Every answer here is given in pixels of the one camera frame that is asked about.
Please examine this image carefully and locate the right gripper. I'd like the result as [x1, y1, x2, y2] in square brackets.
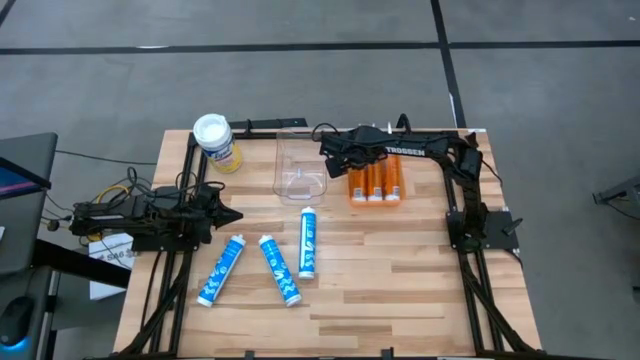
[319, 124, 389, 180]

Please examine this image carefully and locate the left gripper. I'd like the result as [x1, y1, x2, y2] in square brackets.
[192, 185, 245, 245]

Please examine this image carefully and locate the orange sealant tube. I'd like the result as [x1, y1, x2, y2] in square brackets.
[383, 121, 403, 201]
[367, 162, 385, 202]
[349, 167, 368, 202]

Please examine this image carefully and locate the blue white silicone tube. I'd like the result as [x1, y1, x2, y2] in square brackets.
[298, 205, 318, 281]
[195, 233, 248, 309]
[257, 233, 303, 309]

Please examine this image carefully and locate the yellow Lysol wipes canister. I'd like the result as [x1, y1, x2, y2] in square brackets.
[192, 113, 244, 175]

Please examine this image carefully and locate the clear plastic bin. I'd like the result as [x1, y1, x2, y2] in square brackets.
[272, 127, 329, 207]

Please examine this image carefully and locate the white cardboard box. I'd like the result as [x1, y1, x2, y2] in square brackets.
[88, 232, 136, 301]

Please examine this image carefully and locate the dark grey desk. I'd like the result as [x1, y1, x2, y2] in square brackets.
[0, 132, 132, 360]

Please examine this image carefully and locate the dark display screen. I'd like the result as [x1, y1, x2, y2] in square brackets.
[0, 156, 52, 201]

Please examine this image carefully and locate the black computer mouse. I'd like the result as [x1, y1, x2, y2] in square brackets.
[0, 295, 36, 347]

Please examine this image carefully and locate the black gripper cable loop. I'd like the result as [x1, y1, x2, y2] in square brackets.
[310, 122, 346, 144]

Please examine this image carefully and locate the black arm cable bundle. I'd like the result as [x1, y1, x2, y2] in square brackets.
[42, 166, 226, 236]

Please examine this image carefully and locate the yellow cable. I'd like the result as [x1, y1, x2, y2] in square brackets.
[87, 183, 132, 242]

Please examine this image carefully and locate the thin black floor cable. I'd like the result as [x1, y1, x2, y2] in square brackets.
[53, 148, 159, 166]

